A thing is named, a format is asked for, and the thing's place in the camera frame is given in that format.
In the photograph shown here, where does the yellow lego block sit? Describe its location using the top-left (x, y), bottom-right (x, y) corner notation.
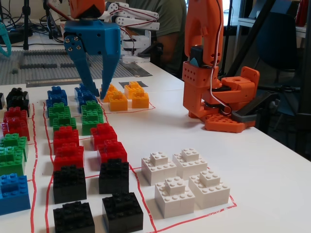
top-left (100, 83), bottom-right (118, 102)
top-left (131, 89), bottom-right (150, 109)
top-left (124, 81), bottom-right (144, 99)
top-left (108, 91), bottom-right (128, 112)

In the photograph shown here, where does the silver tape strip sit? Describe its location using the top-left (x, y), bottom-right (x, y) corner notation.
top-left (26, 77), bottom-right (93, 88)

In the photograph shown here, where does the black cable tangle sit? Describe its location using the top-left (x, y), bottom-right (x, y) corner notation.
top-left (0, 4), bottom-right (64, 44)

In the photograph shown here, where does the dark grey tape strip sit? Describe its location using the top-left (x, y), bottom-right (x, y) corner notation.
top-left (121, 61), bottom-right (153, 78)

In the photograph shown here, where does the grey table clamp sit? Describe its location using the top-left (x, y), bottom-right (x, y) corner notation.
top-left (231, 92), bottom-right (278, 128)

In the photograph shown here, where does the person in green shirt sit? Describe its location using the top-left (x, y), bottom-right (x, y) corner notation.
top-left (126, 0), bottom-right (188, 79)

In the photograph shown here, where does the black tripod leg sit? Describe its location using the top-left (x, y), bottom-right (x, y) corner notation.
top-left (225, 0), bottom-right (277, 76)

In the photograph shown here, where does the black stand pole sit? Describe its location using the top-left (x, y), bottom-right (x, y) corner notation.
top-left (21, 0), bottom-right (31, 50)
top-left (43, 0), bottom-right (54, 40)

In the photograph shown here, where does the dark blue chair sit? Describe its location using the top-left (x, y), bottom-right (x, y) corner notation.
top-left (256, 11), bottom-right (301, 76)

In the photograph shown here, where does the grey tape square marker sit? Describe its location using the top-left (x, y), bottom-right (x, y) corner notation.
top-left (119, 81), bottom-right (149, 89)

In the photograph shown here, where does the dark grey brick row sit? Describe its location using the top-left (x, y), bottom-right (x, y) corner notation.
top-left (60, 62), bottom-right (92, 68)
top-left (23, 50), bottom-right (70, 56)
top-left (19, 63), bottom-right (59, 69)

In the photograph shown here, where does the white lego block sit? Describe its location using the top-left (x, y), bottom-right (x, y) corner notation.
top-left (189, 169), bottom-right (231, 210)
top-left (141, 151), bottom-right (177, 186)
top-left (155, 177), bottom-right (196, 219)
top-left (173, 148), bottom-right (208, 181)

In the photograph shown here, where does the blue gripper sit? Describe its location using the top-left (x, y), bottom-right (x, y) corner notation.
top-left (63, 20), bottom-right (121, 100)

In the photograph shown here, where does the white red servo cable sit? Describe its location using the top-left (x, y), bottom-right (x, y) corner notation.
top-left (209, 0), bottom-right (232, 115)

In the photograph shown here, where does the red bottle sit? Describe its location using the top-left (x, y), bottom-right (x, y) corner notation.
top-left (294, 0), bottom-right (310, 28)

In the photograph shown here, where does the grey lego baseplate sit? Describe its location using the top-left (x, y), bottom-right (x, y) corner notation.
top-left (0, 48), bottom-right (153, 86)

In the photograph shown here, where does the white side table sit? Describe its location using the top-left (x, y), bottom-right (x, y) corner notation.
top-left (236, 17), bottom-right (307, 56)

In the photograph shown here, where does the blue lego block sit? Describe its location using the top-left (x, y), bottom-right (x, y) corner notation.
top-left (77, 93), bottom-right (99, 114)
top-left (74, 83), bottom-right (94, 100)
top-left (47, 85), bottom-right (68, 102)
top-left (46, 96), bottom-right (67, 110)
top-left (0, 173), bottom-right (32, 216)

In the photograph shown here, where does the green lego block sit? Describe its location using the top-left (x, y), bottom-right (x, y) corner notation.
top-left (52, 117), bottom-right (77, 133)
top-left (0, 133), bottom-right (29, 161)
top-left (81, 100), bottom-right (104, 117)
top-left (48, 102), bottom-right (71, 122)
top-left (0, 147), bottom-right (26, 177)
top-left (81, 110), bottom-right (105, 136)

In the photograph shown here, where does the red lego block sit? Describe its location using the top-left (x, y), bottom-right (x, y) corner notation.
top-left (53, 126), bottom-right (80, 147)
top-left (3, 106), bottom-right (28, 123)
top-left (90, 123), bottom-right (118, 150)
top-left (97, 139), bottom-right (128, 166)
top-left (53, 143), bottom-right (85, 171)
top-left (1, 116), bottom-right (31, 142)

